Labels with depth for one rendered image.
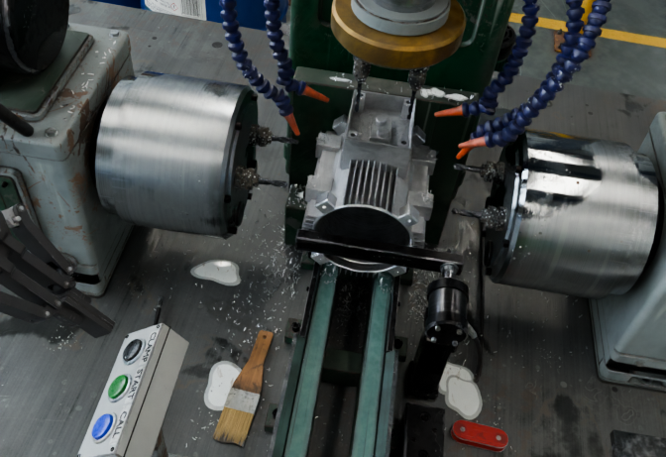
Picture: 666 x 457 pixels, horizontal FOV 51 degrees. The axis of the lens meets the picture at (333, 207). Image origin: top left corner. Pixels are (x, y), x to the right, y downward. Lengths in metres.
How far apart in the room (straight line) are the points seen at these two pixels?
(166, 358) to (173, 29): 1.14
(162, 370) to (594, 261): 0.61
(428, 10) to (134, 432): 0.62
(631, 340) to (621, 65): 2.45
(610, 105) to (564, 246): 0.84
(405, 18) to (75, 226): 0.60
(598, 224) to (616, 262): 0.06
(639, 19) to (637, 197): 2.91
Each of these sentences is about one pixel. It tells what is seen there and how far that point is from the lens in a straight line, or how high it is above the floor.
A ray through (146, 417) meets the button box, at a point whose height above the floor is 1.07.
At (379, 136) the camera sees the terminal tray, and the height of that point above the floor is 1.13.
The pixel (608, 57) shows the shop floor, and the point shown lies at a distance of 3.57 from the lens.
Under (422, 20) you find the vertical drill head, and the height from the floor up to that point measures 1.36.
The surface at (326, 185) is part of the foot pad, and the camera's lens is 1.05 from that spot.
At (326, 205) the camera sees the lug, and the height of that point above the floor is 1.08.
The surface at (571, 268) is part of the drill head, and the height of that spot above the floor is 1.06.
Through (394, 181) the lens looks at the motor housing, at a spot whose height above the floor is 1.09.
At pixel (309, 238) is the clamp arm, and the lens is 1.04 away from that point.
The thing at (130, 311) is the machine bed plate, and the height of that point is 0.80.
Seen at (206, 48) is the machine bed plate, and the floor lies 0.80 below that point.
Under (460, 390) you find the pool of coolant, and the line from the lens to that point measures 1.20.
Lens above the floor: 1.83
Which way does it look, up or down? 48 degrees down
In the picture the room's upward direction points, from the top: 6 degrees clockwise
